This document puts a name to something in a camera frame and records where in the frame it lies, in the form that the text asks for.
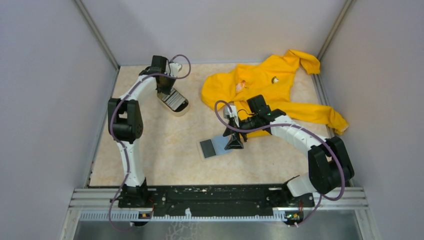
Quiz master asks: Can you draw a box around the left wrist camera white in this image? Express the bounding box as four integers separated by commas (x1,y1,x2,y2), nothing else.
169,62,183,78

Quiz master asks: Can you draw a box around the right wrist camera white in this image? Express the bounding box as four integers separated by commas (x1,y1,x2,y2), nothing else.
223,104,239,127

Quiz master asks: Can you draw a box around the black card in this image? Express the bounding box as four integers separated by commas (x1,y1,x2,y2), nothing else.
199,139,217,159

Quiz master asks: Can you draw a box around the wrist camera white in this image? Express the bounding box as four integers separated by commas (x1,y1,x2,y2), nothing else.
223,104,239,127
169,62,183,78

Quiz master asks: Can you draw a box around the beige oval card tray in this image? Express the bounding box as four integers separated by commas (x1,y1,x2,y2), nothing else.
156,87,190,117

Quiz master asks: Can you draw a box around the yellow jacket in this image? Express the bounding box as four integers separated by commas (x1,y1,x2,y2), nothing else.
200,49,350,135

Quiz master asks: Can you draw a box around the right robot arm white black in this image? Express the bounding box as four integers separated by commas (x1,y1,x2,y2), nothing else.
219,95,355,206

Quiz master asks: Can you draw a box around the aluminium front rail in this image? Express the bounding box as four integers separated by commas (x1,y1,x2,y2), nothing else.
69,185,369,223

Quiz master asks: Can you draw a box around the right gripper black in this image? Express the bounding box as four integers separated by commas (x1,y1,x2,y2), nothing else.
223,114,259,150

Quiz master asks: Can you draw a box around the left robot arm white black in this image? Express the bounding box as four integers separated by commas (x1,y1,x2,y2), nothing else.
107,55,182,207

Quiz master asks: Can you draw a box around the stack of cards in tray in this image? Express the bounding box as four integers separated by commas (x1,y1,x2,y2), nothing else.
160,89,189,113

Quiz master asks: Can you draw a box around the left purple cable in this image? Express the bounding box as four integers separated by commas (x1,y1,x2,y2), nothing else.
108,54,192,233

